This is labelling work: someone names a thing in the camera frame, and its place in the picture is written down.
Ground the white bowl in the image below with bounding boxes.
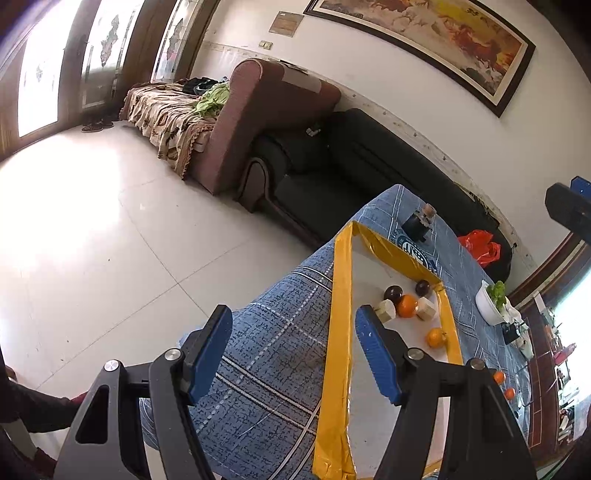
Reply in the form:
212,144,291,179
475,279,513,328

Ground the black device with cork top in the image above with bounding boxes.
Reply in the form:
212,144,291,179
401,203,437,243

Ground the brown patterned blanket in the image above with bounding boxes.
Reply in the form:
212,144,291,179
121,83,222,178

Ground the red plastic bag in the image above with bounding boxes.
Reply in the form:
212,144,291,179
457,229,502,268

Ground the person's dark clothing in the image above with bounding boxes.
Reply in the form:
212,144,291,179
0,355,89,480

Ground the brown wooden window frame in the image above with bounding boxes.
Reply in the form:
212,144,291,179
508,231,591,462

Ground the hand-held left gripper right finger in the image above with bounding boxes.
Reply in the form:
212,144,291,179
355,307,539,480

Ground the wooden door with patterned glass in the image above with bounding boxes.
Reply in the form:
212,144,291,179
0,0,222,153

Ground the white tray with yellow rim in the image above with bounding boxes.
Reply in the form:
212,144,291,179
313,220,464,480

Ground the framed wall painting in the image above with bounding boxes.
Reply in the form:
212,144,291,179
304,0,536,118

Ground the small wall plaque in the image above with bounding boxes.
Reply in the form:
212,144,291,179
269,13,304,37

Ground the black sofa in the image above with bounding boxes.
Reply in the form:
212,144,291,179
235,108,513,282

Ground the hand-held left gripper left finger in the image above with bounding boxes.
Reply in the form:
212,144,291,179
53,305,233,480

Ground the green lettuce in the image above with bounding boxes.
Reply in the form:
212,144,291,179
487,280,509,310

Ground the green cloth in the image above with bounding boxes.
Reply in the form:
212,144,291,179
191,83,232,118

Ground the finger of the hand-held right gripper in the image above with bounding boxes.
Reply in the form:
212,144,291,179
545,175,591,241

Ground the black clothing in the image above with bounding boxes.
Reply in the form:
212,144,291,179
181,78,220,95

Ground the white crumpled cloth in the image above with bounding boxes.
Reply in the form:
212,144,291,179
505,309,536,358

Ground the brown armchair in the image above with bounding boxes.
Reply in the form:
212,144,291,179
187,58,342,195

